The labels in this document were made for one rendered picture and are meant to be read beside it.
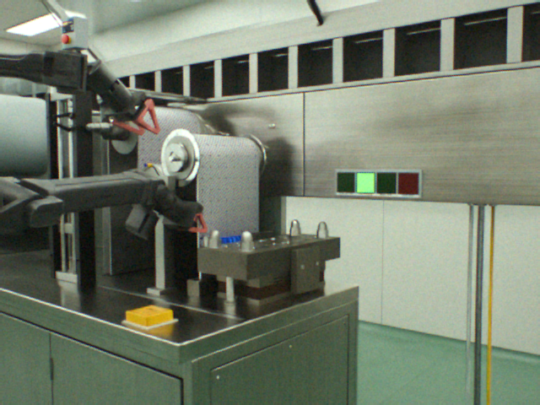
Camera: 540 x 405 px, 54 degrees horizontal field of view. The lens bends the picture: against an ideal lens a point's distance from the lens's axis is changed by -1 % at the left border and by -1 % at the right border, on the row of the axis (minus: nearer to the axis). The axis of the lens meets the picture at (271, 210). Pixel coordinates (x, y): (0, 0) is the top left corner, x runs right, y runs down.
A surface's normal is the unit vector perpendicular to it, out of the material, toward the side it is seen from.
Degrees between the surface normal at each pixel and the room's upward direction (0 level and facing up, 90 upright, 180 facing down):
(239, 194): 90
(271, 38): 90
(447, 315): 90
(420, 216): 90
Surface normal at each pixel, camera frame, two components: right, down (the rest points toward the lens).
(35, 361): -0.63, 0.06
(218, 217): 0.78, 0.04
